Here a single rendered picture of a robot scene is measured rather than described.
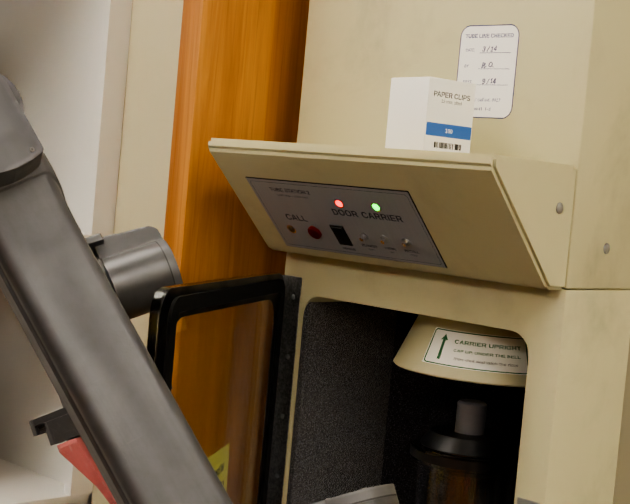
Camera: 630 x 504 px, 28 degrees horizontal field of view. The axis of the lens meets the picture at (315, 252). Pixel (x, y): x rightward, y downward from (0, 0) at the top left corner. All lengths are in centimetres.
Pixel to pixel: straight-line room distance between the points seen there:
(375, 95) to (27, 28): 131
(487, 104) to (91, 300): 45
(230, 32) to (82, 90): 102
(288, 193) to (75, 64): 118
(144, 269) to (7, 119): 33
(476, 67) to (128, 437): 51
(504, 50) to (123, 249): 36
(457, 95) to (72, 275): 40
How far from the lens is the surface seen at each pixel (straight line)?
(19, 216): 76
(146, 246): 108
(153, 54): 210
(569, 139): 103
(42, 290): 75
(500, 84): 108
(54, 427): 105
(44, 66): 233
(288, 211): 113
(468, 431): 120
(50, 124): 230
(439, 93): 102
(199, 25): 121
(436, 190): 99
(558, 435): 105
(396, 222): 105
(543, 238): 99
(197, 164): 121
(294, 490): 124
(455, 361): 112
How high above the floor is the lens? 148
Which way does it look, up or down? 3 degrees down
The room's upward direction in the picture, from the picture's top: 5 degrees clockwise
